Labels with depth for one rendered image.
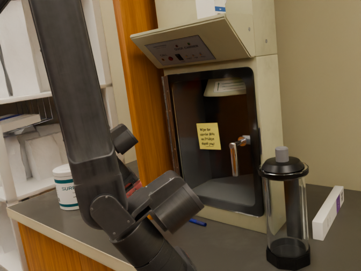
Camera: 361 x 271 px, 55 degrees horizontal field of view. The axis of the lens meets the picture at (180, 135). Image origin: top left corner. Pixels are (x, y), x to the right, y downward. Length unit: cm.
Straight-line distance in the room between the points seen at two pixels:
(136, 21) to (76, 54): 69
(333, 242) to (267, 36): 54
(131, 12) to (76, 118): 71
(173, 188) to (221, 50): 49
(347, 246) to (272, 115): 37
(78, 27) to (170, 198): 24
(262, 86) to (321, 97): 42
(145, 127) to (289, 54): 58
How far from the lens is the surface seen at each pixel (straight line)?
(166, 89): 106
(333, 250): 95
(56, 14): 42
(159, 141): 113
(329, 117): 129
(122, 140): 94
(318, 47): 128
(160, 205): 47
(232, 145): 88
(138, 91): 107
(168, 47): 95
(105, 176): 43
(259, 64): 89
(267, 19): 95
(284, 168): 77
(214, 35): 84
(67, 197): 136
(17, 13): 191
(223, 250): 94
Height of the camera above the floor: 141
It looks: 11 degrees down
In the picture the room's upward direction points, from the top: 7 degrees counter-clockwise
